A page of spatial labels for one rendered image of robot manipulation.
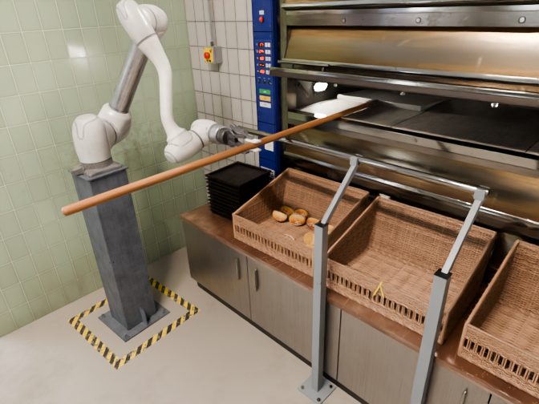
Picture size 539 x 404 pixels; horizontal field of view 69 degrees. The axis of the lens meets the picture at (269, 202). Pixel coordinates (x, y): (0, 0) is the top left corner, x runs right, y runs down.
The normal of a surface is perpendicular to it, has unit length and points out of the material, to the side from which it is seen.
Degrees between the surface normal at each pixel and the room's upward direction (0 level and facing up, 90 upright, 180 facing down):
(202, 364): 0
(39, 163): 90
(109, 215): 90
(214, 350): 0
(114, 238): 90
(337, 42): 70
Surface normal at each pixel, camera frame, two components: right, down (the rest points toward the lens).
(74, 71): 0.71, 0.29
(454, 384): -0.70, 0.34
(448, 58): -0.67, 0.01
